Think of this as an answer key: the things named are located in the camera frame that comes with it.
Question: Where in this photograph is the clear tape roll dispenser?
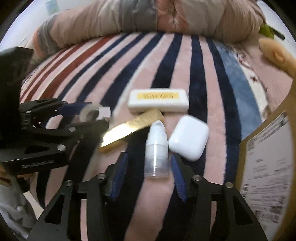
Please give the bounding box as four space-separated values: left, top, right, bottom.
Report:
79 103 111 123

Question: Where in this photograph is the white Kato-Kato case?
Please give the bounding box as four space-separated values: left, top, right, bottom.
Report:
127 88 190 113

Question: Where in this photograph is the gold bar box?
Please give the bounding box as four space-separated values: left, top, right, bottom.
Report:
98 109 164 153

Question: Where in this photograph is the brown cardboard box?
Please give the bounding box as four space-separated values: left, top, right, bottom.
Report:
236 83 295 240

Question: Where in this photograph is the white earbuds case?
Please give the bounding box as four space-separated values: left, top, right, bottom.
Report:
169 115 210 162

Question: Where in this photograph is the rolled striped duvet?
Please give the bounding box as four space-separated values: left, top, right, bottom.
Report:
26 0 266 69

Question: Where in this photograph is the striped fleece blanket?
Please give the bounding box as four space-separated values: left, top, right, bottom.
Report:
21 33 262 240

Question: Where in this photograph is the pink ribbed pillow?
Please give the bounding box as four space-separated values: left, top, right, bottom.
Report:
241 40 293 118

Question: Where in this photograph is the tan plush toy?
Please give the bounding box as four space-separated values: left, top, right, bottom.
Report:
258 38 295 78

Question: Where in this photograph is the green plush toy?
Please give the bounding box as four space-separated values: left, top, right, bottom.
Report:
259 24 275 39

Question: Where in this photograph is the white bed headboard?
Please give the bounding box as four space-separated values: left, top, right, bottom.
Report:
256 1 295 57

